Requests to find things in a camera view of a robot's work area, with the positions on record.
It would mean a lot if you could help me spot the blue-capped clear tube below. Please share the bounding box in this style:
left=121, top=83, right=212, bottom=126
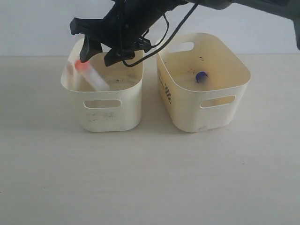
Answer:
left=195, top=71, right=211, bottom=90

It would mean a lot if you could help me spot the cream plastic bin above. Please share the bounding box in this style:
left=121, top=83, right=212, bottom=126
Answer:
left=156, top=33, right=251, bottom=133
left=61, top=39, right=144, bottom=132

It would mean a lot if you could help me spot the orange-capped clear tube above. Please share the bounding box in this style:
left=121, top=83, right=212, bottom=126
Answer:
left=66, top=59, right=110, bottom=91

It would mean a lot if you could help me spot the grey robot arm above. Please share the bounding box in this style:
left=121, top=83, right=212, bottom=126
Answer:
left=69, top=0, right=300, bottom=68

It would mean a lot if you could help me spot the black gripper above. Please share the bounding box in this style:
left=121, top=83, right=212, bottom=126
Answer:
left=70, top=0, right=188, bottom=67

